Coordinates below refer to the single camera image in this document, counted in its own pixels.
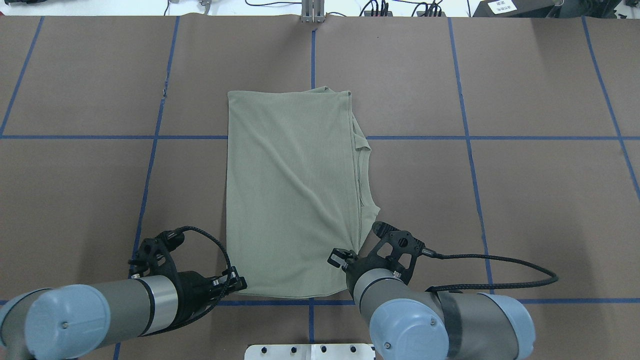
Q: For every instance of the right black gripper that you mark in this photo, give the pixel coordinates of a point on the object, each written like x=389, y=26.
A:
x=358, y=265

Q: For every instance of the white camera mast pedestal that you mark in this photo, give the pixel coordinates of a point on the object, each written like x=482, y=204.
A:
x=322, y=351

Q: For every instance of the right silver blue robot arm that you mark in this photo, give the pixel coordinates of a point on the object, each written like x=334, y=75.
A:
x=405, y=324

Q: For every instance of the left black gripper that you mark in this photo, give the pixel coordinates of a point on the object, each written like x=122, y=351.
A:
x=192, y=290

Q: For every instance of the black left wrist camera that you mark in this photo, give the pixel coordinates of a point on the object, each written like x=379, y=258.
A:
x=153, y=257

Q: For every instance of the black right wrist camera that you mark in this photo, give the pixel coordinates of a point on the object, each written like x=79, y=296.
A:
x=402, y=242

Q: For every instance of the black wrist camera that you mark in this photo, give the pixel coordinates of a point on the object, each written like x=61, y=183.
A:
x=153, y=257
x=402, y=242

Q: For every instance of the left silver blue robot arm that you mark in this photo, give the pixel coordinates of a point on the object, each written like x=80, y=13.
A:
x=70, y=322

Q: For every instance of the aluminium frame post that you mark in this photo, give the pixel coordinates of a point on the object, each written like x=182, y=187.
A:
x=313, y=11

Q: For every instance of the olive green long-sleeve shirt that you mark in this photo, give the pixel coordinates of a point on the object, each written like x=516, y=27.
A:
x=297, y=186

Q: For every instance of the black box with label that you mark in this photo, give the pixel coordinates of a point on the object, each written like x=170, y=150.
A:
x=517, y=9

